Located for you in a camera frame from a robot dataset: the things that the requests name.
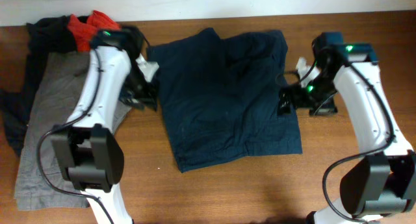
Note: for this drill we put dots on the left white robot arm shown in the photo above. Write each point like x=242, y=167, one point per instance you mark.
x=87, y=152

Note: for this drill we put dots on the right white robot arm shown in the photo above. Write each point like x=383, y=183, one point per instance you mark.
x=382, y=183

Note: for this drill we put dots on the red garment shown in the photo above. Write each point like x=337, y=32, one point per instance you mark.
x=85, y=28

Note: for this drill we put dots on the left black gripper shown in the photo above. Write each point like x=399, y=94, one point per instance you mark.
x=148, y=95

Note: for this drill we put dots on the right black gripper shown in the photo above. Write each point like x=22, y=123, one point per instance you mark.
x=327, y=106

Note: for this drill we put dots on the black garment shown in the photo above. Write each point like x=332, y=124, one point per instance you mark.
x=48, y=35

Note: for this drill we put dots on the grey folded shorts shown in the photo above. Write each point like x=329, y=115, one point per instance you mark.
x=57, y=96

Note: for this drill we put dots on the navy blue shorts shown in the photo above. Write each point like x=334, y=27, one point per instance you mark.
x=219, y=97

